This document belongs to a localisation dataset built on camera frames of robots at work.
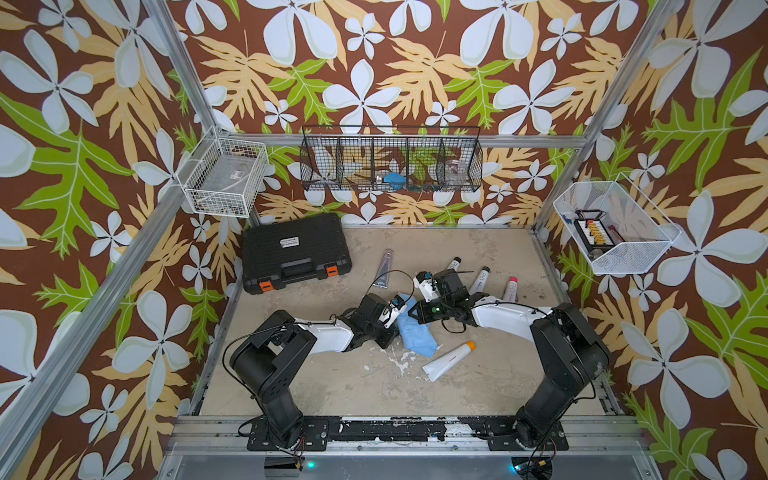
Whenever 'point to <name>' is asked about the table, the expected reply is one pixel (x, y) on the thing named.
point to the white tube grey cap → (480, 281)
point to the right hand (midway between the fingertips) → (407, 311)
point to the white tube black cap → (455, 263)
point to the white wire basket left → (224, 177)
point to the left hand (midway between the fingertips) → (397, 324)
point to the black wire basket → (391, 158)
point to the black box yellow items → (592, 230)
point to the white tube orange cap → (439, 365)
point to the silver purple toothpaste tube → (382, 277)
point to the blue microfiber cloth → (416, 337)
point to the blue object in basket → (395, 180)
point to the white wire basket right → (613, 225)
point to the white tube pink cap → (510, 294)
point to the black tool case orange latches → (295, 250)
